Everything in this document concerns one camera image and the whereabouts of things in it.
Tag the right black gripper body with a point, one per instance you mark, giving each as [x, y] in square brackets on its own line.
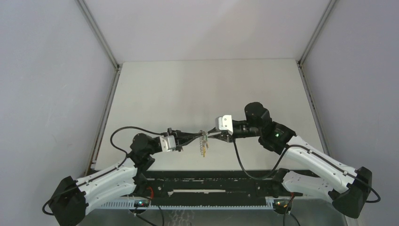
[243, 130]

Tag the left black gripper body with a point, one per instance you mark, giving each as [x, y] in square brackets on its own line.
[170, 132]

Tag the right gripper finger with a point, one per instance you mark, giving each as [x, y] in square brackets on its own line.
[225, 137]
[213, 130]

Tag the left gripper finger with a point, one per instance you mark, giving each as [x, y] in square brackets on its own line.
[186, 135]
[183, 141]

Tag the key with green tag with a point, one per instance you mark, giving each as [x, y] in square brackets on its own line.
[204, 142]

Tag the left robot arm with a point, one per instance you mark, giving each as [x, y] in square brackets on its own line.
[73, 199]

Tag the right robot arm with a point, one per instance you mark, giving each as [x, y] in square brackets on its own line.
[345, 187]

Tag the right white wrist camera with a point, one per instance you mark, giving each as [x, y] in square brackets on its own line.
[224, 124]

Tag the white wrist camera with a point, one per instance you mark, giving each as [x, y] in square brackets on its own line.
[224, 124]
[167, 143]

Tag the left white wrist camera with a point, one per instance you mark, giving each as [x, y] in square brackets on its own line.
[167, 143]

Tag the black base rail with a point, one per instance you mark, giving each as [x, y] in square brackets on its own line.
[230, 188]

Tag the right aluminium frame post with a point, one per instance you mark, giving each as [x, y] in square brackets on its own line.
[305, 81]

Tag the aluminium frame post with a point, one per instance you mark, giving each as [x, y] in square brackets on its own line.
[305, 81]
[93, 25]

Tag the left aluminium frame post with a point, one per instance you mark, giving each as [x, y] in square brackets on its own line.
[93, 25]

